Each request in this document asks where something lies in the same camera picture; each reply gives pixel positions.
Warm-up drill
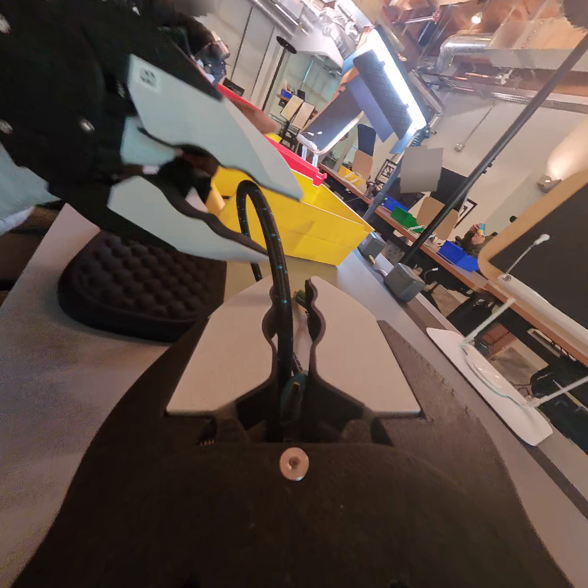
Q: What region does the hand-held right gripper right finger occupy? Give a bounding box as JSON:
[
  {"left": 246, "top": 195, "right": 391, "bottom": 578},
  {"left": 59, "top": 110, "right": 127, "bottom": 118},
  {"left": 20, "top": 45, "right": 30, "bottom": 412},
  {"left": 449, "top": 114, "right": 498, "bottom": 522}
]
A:
[{"left": 304, "top": 276, "right": 422, "bottom": 419}]

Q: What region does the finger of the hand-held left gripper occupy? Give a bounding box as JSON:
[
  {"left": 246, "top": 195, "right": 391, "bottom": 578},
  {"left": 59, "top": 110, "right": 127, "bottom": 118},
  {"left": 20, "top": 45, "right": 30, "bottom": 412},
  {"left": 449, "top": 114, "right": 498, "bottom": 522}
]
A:
[
  {"left": 120, "top": 54, "right": 305, "bottom": 201},
  {"left": 107, "top": 176, "right": 270, "bottom": 263}
]

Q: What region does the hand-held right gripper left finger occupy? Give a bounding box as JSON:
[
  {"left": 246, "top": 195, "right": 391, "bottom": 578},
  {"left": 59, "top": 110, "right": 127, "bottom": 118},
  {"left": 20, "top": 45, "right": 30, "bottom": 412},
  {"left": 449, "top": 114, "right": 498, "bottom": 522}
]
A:
[{"left": 165, "top": 276, "right": 282, "bottom": 414}]

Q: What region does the black braided hdmi cable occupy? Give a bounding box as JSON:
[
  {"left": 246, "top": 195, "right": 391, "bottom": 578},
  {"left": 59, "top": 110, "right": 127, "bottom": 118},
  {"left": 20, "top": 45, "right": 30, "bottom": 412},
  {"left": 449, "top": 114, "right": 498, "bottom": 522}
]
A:
[{"left": 235, "top": 180, "right": 307, "bottom": 442}]

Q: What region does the person's left forearm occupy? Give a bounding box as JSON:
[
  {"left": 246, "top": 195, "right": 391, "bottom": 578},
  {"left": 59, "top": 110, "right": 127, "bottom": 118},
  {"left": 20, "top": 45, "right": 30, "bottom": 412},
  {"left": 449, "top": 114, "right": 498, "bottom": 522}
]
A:
[{"left": 0, "top": 142, "right": 58, "bottom": 235}]

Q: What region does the black foam wrist pad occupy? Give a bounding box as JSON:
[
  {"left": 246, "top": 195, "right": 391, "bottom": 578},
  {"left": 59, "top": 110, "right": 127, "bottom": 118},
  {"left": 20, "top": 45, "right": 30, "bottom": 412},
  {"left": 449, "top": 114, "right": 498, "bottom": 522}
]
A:
[{"left": 59, "top": 230, "right": 228, "bottom": 343}]

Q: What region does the white panel stand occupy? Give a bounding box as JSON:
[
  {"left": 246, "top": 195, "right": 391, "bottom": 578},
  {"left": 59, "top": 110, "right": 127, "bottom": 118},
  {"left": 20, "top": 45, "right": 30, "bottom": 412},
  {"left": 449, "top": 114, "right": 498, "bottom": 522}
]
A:
[{"left": 426, "top": 275, "right": 588, "bottom": 447}]

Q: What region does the black floor lamp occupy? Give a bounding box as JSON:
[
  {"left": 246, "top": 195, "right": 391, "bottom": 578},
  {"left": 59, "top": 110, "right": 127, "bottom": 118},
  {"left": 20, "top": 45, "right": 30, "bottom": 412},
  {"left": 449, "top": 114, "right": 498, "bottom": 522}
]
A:
[{"left": 261, "top": 36, "right": 298, "bottom": 113}]

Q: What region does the green plastic bin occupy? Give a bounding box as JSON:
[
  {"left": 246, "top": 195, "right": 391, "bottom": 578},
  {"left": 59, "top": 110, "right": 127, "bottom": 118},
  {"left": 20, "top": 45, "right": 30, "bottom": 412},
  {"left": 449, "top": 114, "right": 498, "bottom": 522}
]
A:
[{"left": 390, "top": 206, "right": 424, "bottom": 230}]

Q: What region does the led light panel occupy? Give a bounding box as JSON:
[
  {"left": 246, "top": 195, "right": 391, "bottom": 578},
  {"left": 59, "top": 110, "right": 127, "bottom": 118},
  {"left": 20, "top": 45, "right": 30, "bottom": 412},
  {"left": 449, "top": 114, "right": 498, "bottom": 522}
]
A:
[{"left": 351, "top": 25, "right": 435, "bottom": 154}]

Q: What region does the long wooden table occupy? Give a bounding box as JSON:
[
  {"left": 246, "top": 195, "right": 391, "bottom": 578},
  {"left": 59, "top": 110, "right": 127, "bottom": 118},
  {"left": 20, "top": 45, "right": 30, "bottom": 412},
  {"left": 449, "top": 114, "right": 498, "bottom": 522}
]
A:
[{"left": 317, "top": 163, "right": 588, "bottom": 368}]

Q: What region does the white charging cable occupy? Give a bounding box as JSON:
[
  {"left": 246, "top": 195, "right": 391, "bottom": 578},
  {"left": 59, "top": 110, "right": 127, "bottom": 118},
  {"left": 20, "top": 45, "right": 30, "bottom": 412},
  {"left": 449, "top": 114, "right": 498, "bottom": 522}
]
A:
[{"left": 503, "top": 234, "right": 550, "bottom": 282}]

